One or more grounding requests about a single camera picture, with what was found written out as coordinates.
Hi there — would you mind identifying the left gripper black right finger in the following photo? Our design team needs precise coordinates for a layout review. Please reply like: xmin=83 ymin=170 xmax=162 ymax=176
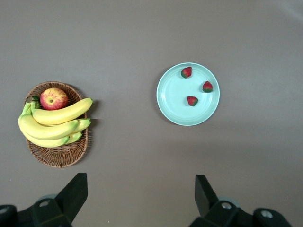
xmin=189 ymin=175 xmax=291 ymax=227

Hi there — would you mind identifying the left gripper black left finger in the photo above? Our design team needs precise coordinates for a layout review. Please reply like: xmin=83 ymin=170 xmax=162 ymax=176
xmin=0 ymin=173 xmax=89 ymax=227

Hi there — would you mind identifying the red strawberry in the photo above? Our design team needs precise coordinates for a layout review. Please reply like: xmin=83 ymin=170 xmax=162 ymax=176
xmin=186 ymin=96 xmax=199 ymax=107
xmin=202 ymin=80 xmax=214 ymax=93
xmin=181 ymin=66 xmax=193 ymax=79

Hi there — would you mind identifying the pale green round plate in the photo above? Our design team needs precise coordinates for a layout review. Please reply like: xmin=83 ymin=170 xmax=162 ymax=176
xmin=156 ymin=62 xmax=221 ymax=126

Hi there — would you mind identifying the brown wicker basket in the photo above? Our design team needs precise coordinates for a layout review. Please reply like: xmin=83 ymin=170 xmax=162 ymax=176
xmin=24 ymin=81 xmax=89 ymax=168

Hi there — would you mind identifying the small yellow green banana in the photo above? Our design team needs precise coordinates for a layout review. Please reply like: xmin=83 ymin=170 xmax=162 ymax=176
xmin=23 ymin=131 xmax=83 ymax=148

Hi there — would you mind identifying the yellow banana bunch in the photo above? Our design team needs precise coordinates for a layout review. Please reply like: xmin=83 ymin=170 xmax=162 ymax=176
xmin=18 ymin=101 xmax=91 ymax=140

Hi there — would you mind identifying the thick yellow banana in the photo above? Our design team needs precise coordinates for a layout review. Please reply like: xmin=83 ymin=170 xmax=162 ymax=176
xmin=30 ymin=97 xmax=94 ymax=125

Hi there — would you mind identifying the red yellow apple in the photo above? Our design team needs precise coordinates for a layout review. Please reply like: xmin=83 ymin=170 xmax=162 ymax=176
xmin=39 ymin=87 xmax=69 ymax=111

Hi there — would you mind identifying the brown table cloth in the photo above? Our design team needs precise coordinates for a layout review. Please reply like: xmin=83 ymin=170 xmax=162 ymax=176
xmin=0 ymin=0 xmax=303 ymax=227

